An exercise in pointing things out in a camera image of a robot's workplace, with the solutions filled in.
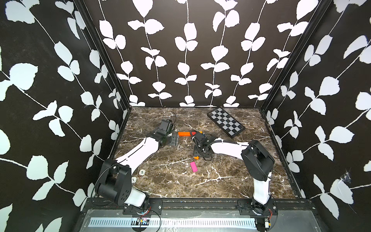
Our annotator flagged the pink block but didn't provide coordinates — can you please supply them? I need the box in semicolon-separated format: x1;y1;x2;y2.
190;161;198;173

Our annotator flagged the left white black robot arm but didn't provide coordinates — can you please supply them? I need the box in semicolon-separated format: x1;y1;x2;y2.
94;129;176;207

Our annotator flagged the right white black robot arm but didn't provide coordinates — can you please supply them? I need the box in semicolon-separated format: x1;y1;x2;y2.
191;136;275;208

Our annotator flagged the black white checkerboard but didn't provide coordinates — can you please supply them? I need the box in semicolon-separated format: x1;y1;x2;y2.
207;107;245;138

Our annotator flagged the white round table sticker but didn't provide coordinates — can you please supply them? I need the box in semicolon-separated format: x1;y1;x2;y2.
139;169;146;176

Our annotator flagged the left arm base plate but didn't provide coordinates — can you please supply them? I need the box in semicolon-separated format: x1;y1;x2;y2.
122;198;163;217

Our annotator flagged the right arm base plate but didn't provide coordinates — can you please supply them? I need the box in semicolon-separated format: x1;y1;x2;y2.
237;199;278;218

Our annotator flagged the white perforated cable strip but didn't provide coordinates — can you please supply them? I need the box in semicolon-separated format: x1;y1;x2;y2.
88;217;256;230

